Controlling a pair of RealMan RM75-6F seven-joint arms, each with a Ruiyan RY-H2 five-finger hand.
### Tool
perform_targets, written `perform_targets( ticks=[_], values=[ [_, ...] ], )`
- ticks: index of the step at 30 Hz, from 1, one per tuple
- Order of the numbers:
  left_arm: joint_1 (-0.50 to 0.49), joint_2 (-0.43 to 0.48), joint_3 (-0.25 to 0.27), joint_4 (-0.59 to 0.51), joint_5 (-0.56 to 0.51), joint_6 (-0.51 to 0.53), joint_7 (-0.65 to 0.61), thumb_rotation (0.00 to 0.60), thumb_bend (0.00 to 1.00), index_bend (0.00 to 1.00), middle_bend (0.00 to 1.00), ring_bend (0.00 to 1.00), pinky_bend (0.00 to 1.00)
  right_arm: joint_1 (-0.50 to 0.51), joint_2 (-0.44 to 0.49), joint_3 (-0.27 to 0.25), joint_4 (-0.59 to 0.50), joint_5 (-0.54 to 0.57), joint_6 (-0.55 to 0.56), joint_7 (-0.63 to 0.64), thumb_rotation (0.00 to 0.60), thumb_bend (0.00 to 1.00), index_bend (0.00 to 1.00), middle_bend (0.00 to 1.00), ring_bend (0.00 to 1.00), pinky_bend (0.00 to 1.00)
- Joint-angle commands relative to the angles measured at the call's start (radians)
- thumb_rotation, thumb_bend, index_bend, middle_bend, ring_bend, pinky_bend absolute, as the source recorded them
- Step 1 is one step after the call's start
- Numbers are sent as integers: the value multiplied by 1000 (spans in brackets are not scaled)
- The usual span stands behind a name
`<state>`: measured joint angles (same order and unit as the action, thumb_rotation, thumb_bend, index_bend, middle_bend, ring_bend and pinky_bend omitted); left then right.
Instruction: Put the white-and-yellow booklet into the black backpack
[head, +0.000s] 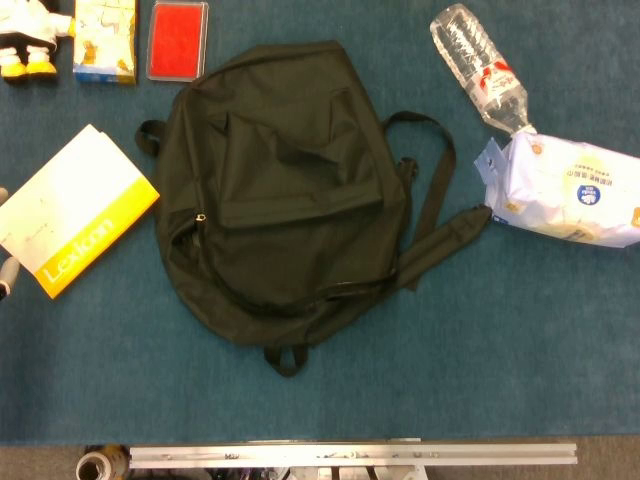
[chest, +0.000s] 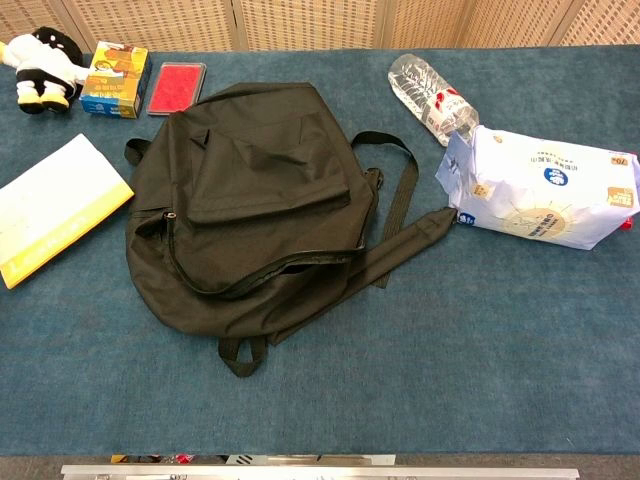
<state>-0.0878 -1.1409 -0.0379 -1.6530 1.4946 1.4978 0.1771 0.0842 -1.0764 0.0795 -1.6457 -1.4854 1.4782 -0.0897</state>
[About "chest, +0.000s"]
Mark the black fabric backpack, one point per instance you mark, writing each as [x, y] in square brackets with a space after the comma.
[250, 200]

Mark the white and yellow book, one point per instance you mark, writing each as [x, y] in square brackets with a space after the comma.
[60, 200]

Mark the blue felt table cover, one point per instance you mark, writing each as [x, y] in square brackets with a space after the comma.
[450, 350]

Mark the clear plastic water bottle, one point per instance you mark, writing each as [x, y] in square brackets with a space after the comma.
[425, 90]

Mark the red ink pad case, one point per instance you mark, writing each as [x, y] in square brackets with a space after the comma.
[175, 87]

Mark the woven rattan folding screen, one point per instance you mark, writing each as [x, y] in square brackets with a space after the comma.
[300, 20]

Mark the white wet wipes pack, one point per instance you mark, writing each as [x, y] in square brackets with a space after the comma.
[540, 195]

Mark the colourful printed cardboard box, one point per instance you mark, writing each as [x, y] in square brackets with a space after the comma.
[115, 80]

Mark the black and white plush toy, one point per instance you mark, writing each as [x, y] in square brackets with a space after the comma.
[45, 60]

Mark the aluminium profile rail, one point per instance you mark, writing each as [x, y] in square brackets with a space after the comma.
[320, 472]

